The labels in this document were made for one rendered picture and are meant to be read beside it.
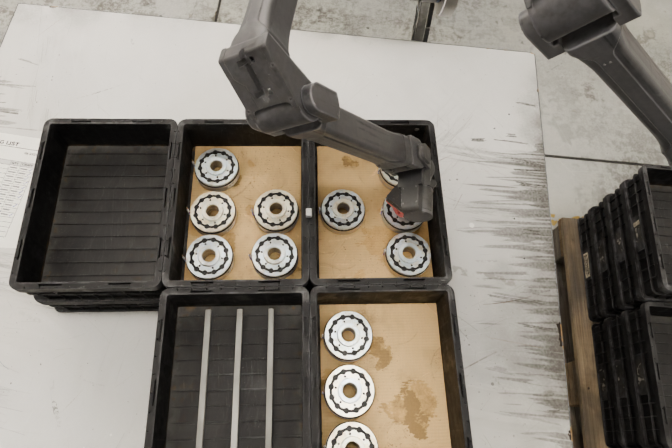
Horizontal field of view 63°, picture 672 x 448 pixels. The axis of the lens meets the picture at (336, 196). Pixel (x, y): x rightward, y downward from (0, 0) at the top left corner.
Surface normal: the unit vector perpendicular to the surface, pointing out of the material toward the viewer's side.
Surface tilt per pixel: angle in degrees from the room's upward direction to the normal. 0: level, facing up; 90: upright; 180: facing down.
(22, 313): 0
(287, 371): 0
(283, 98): 67
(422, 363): 0
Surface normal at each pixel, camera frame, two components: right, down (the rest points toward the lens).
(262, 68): -0.31, 0.62
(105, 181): 0.05, -0.41
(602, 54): -0.13, 0.88
